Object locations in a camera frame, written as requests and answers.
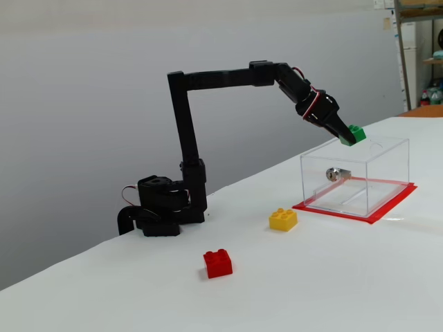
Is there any metal shelf rack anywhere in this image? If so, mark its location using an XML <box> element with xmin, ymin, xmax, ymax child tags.
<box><xmin>393</xmin><ymin>0</ymin><xmax>443</xmax><ymax>111</ymax></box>

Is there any black table clamp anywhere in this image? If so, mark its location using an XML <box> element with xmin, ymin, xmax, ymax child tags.
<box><xmin>116</xmin><ymin>205</ymin><xmax>161</xmax><ymax>237</ymax></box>

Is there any red white servo cable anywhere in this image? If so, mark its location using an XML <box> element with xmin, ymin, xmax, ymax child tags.
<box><xmin>120</xmin><ymin>185</ymin><xmax>139</xmax><ymax>207</ymax></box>
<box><xmin>291</xmin><ymin>66</ymin><xmax>311</xmax><ymax>84</ymax></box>
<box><xmin>300</xmin><ymin>89</ymin><xmax>325</xmax><ymax>121</ymax></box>

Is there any white tall panel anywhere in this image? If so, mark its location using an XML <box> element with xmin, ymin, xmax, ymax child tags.
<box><xmin>391</xmin><ymin>20</ymin><xmax>422</xmax><ymax>108</ymax></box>

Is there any red lego brick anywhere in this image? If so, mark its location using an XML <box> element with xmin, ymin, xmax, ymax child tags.
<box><xmin>202</xmin><ymin>248</ymin><xmax>233</xmax><ymax>279</ymax></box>

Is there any yellow lego brick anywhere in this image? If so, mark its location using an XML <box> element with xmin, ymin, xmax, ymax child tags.
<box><xmin>269</xmin><ymin>207</ymin><xmax>298</xmax><ymax>232</ymax></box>

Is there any wooden table top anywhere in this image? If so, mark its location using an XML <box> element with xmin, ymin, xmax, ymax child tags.
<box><xmin>397</xmin><ymin>104</ymin><xmax>443</xmax><ymax>118</ymax></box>

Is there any red tape frame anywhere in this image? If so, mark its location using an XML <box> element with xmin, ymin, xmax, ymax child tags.
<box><xmin>291</xmin><ymin>176</ymin><xmax>418</xmax><ymax>226</ymax></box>

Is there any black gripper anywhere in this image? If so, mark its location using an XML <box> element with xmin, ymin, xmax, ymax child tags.
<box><xmin>295</xmin><ymin>91</ymin><xmax>357</xmax><ymax>145</ymax></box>

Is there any green plastic bottle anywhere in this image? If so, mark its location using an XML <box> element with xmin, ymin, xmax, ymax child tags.
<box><xmin>428</xmin><ymin>78</ymin><xmax>443</xmax><ymax>105</ymax></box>

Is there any transparent acrylic box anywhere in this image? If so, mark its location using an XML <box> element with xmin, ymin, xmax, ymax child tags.
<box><xmin>299</xmin><ymin>133</ymin><xmax>410</xmax><ymax>218</ymax></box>

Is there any silver cam lock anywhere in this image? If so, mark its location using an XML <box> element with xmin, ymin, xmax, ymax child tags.
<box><xmin>325</xmin><ymin>167</ymin><xmax>352</xmax><ymax>183</ymax></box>

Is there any green lego brick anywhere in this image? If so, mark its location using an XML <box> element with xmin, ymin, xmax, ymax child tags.
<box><xmin>338</xmin><ymin>124</ymin><xmax>367</xmax><ymax>147</ymax></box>

